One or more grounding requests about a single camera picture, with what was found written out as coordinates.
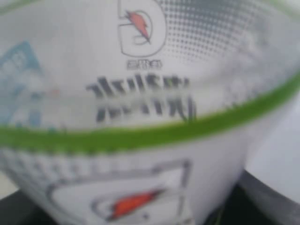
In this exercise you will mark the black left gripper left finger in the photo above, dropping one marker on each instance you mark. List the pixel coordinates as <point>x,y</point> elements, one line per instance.
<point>18,209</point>

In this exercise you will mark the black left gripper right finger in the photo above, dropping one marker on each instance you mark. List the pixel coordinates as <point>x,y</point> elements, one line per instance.
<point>252,202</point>

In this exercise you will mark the clear Gatorade plastic bottle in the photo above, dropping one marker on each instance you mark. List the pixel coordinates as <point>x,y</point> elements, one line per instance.
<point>140,112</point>

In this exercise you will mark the white rectangular plastic tray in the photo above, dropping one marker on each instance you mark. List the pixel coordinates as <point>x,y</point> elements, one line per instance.
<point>277,162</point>

